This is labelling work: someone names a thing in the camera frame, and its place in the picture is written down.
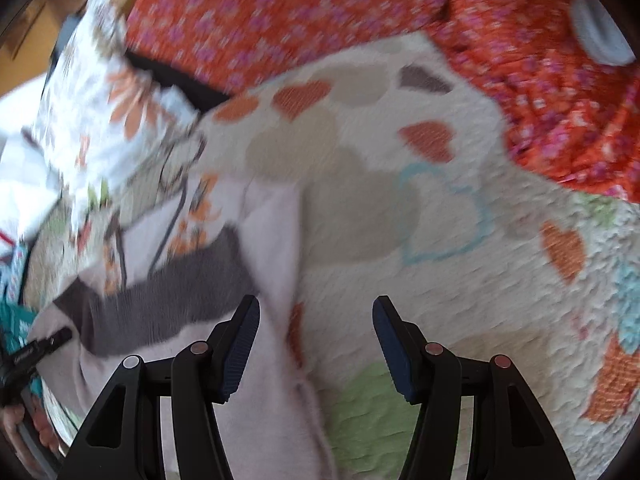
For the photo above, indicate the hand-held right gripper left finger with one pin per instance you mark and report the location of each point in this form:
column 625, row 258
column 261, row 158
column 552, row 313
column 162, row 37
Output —
column 239, row 355

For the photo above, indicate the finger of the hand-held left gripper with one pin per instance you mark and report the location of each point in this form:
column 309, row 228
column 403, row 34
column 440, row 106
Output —
column 50, row 341

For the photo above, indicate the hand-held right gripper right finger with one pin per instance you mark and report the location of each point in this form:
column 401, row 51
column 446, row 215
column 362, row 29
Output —
column 395, row 355

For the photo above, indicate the pale pink floral zip sweater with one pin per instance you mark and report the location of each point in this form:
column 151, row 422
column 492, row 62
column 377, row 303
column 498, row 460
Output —
column 272, row 385

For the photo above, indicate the person's left hand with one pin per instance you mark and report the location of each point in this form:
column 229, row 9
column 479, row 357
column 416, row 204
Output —
column 20, row 425

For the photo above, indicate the green box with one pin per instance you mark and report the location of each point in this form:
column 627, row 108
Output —
column 15, row 316

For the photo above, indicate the light blue patterned strip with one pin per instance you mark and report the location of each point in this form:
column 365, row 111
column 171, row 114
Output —
column 14, row 267

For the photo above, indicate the quilted heart pattern bedspread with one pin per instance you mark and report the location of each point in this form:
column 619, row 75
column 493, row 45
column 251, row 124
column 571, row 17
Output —
column 400, row 200

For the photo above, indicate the white printed plastic bag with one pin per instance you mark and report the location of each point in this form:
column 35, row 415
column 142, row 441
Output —
column 20, row 175

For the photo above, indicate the white floral pillow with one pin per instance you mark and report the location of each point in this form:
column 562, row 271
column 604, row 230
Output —
column 115, row 110

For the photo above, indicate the orange floral blanket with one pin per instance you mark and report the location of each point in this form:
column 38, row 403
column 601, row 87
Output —
column 350, row 15

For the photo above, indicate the white round object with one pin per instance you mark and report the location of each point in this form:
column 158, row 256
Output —
column 597, row 30

